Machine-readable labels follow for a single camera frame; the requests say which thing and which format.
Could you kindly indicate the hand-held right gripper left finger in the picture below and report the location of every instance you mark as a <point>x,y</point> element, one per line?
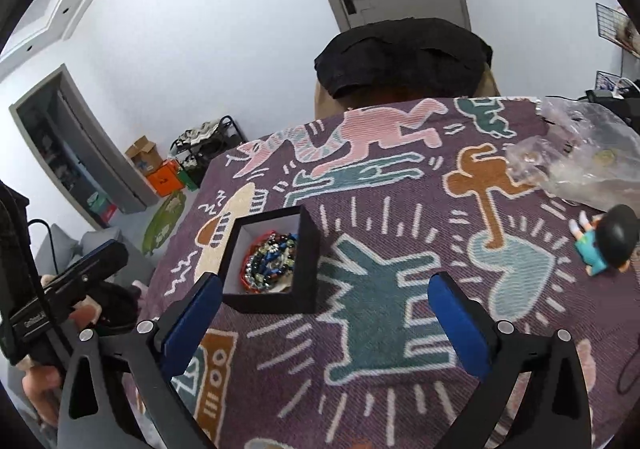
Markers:
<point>192,324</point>

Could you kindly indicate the green mat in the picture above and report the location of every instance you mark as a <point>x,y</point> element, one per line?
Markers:
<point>162,221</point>

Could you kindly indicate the printed blanket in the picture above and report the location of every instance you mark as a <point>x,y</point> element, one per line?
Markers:
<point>380,214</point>

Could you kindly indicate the small cardboard box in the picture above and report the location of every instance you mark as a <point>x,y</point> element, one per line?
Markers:
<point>142,154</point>

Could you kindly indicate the grey sofa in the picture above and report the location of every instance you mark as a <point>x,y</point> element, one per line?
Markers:
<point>95,239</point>

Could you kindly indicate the black jewelry box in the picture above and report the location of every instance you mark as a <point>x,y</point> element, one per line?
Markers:
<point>307,254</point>

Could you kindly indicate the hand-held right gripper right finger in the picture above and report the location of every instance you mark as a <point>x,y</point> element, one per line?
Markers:
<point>460,329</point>

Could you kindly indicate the person's left hand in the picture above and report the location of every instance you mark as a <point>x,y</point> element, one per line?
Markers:
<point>39,381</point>

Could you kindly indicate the grey cabinet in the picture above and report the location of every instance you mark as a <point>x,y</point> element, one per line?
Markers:
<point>65,149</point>

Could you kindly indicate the black shoe rack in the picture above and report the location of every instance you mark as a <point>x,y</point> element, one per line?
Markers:
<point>205,139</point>

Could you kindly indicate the black cloth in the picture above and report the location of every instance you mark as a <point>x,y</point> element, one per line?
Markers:
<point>400,59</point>

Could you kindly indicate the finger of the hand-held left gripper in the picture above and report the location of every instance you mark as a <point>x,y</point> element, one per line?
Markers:
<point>100,249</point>
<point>97,265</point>

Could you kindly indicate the orange box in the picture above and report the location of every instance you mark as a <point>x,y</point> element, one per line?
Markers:
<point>165,179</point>

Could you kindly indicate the clear plastic bags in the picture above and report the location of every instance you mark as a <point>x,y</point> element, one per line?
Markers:
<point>590,159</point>

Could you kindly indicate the tan chair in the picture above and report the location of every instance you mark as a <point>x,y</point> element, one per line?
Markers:
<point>325,104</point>

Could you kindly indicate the black-haired toy figure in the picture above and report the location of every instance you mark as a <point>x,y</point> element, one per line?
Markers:
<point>617,231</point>

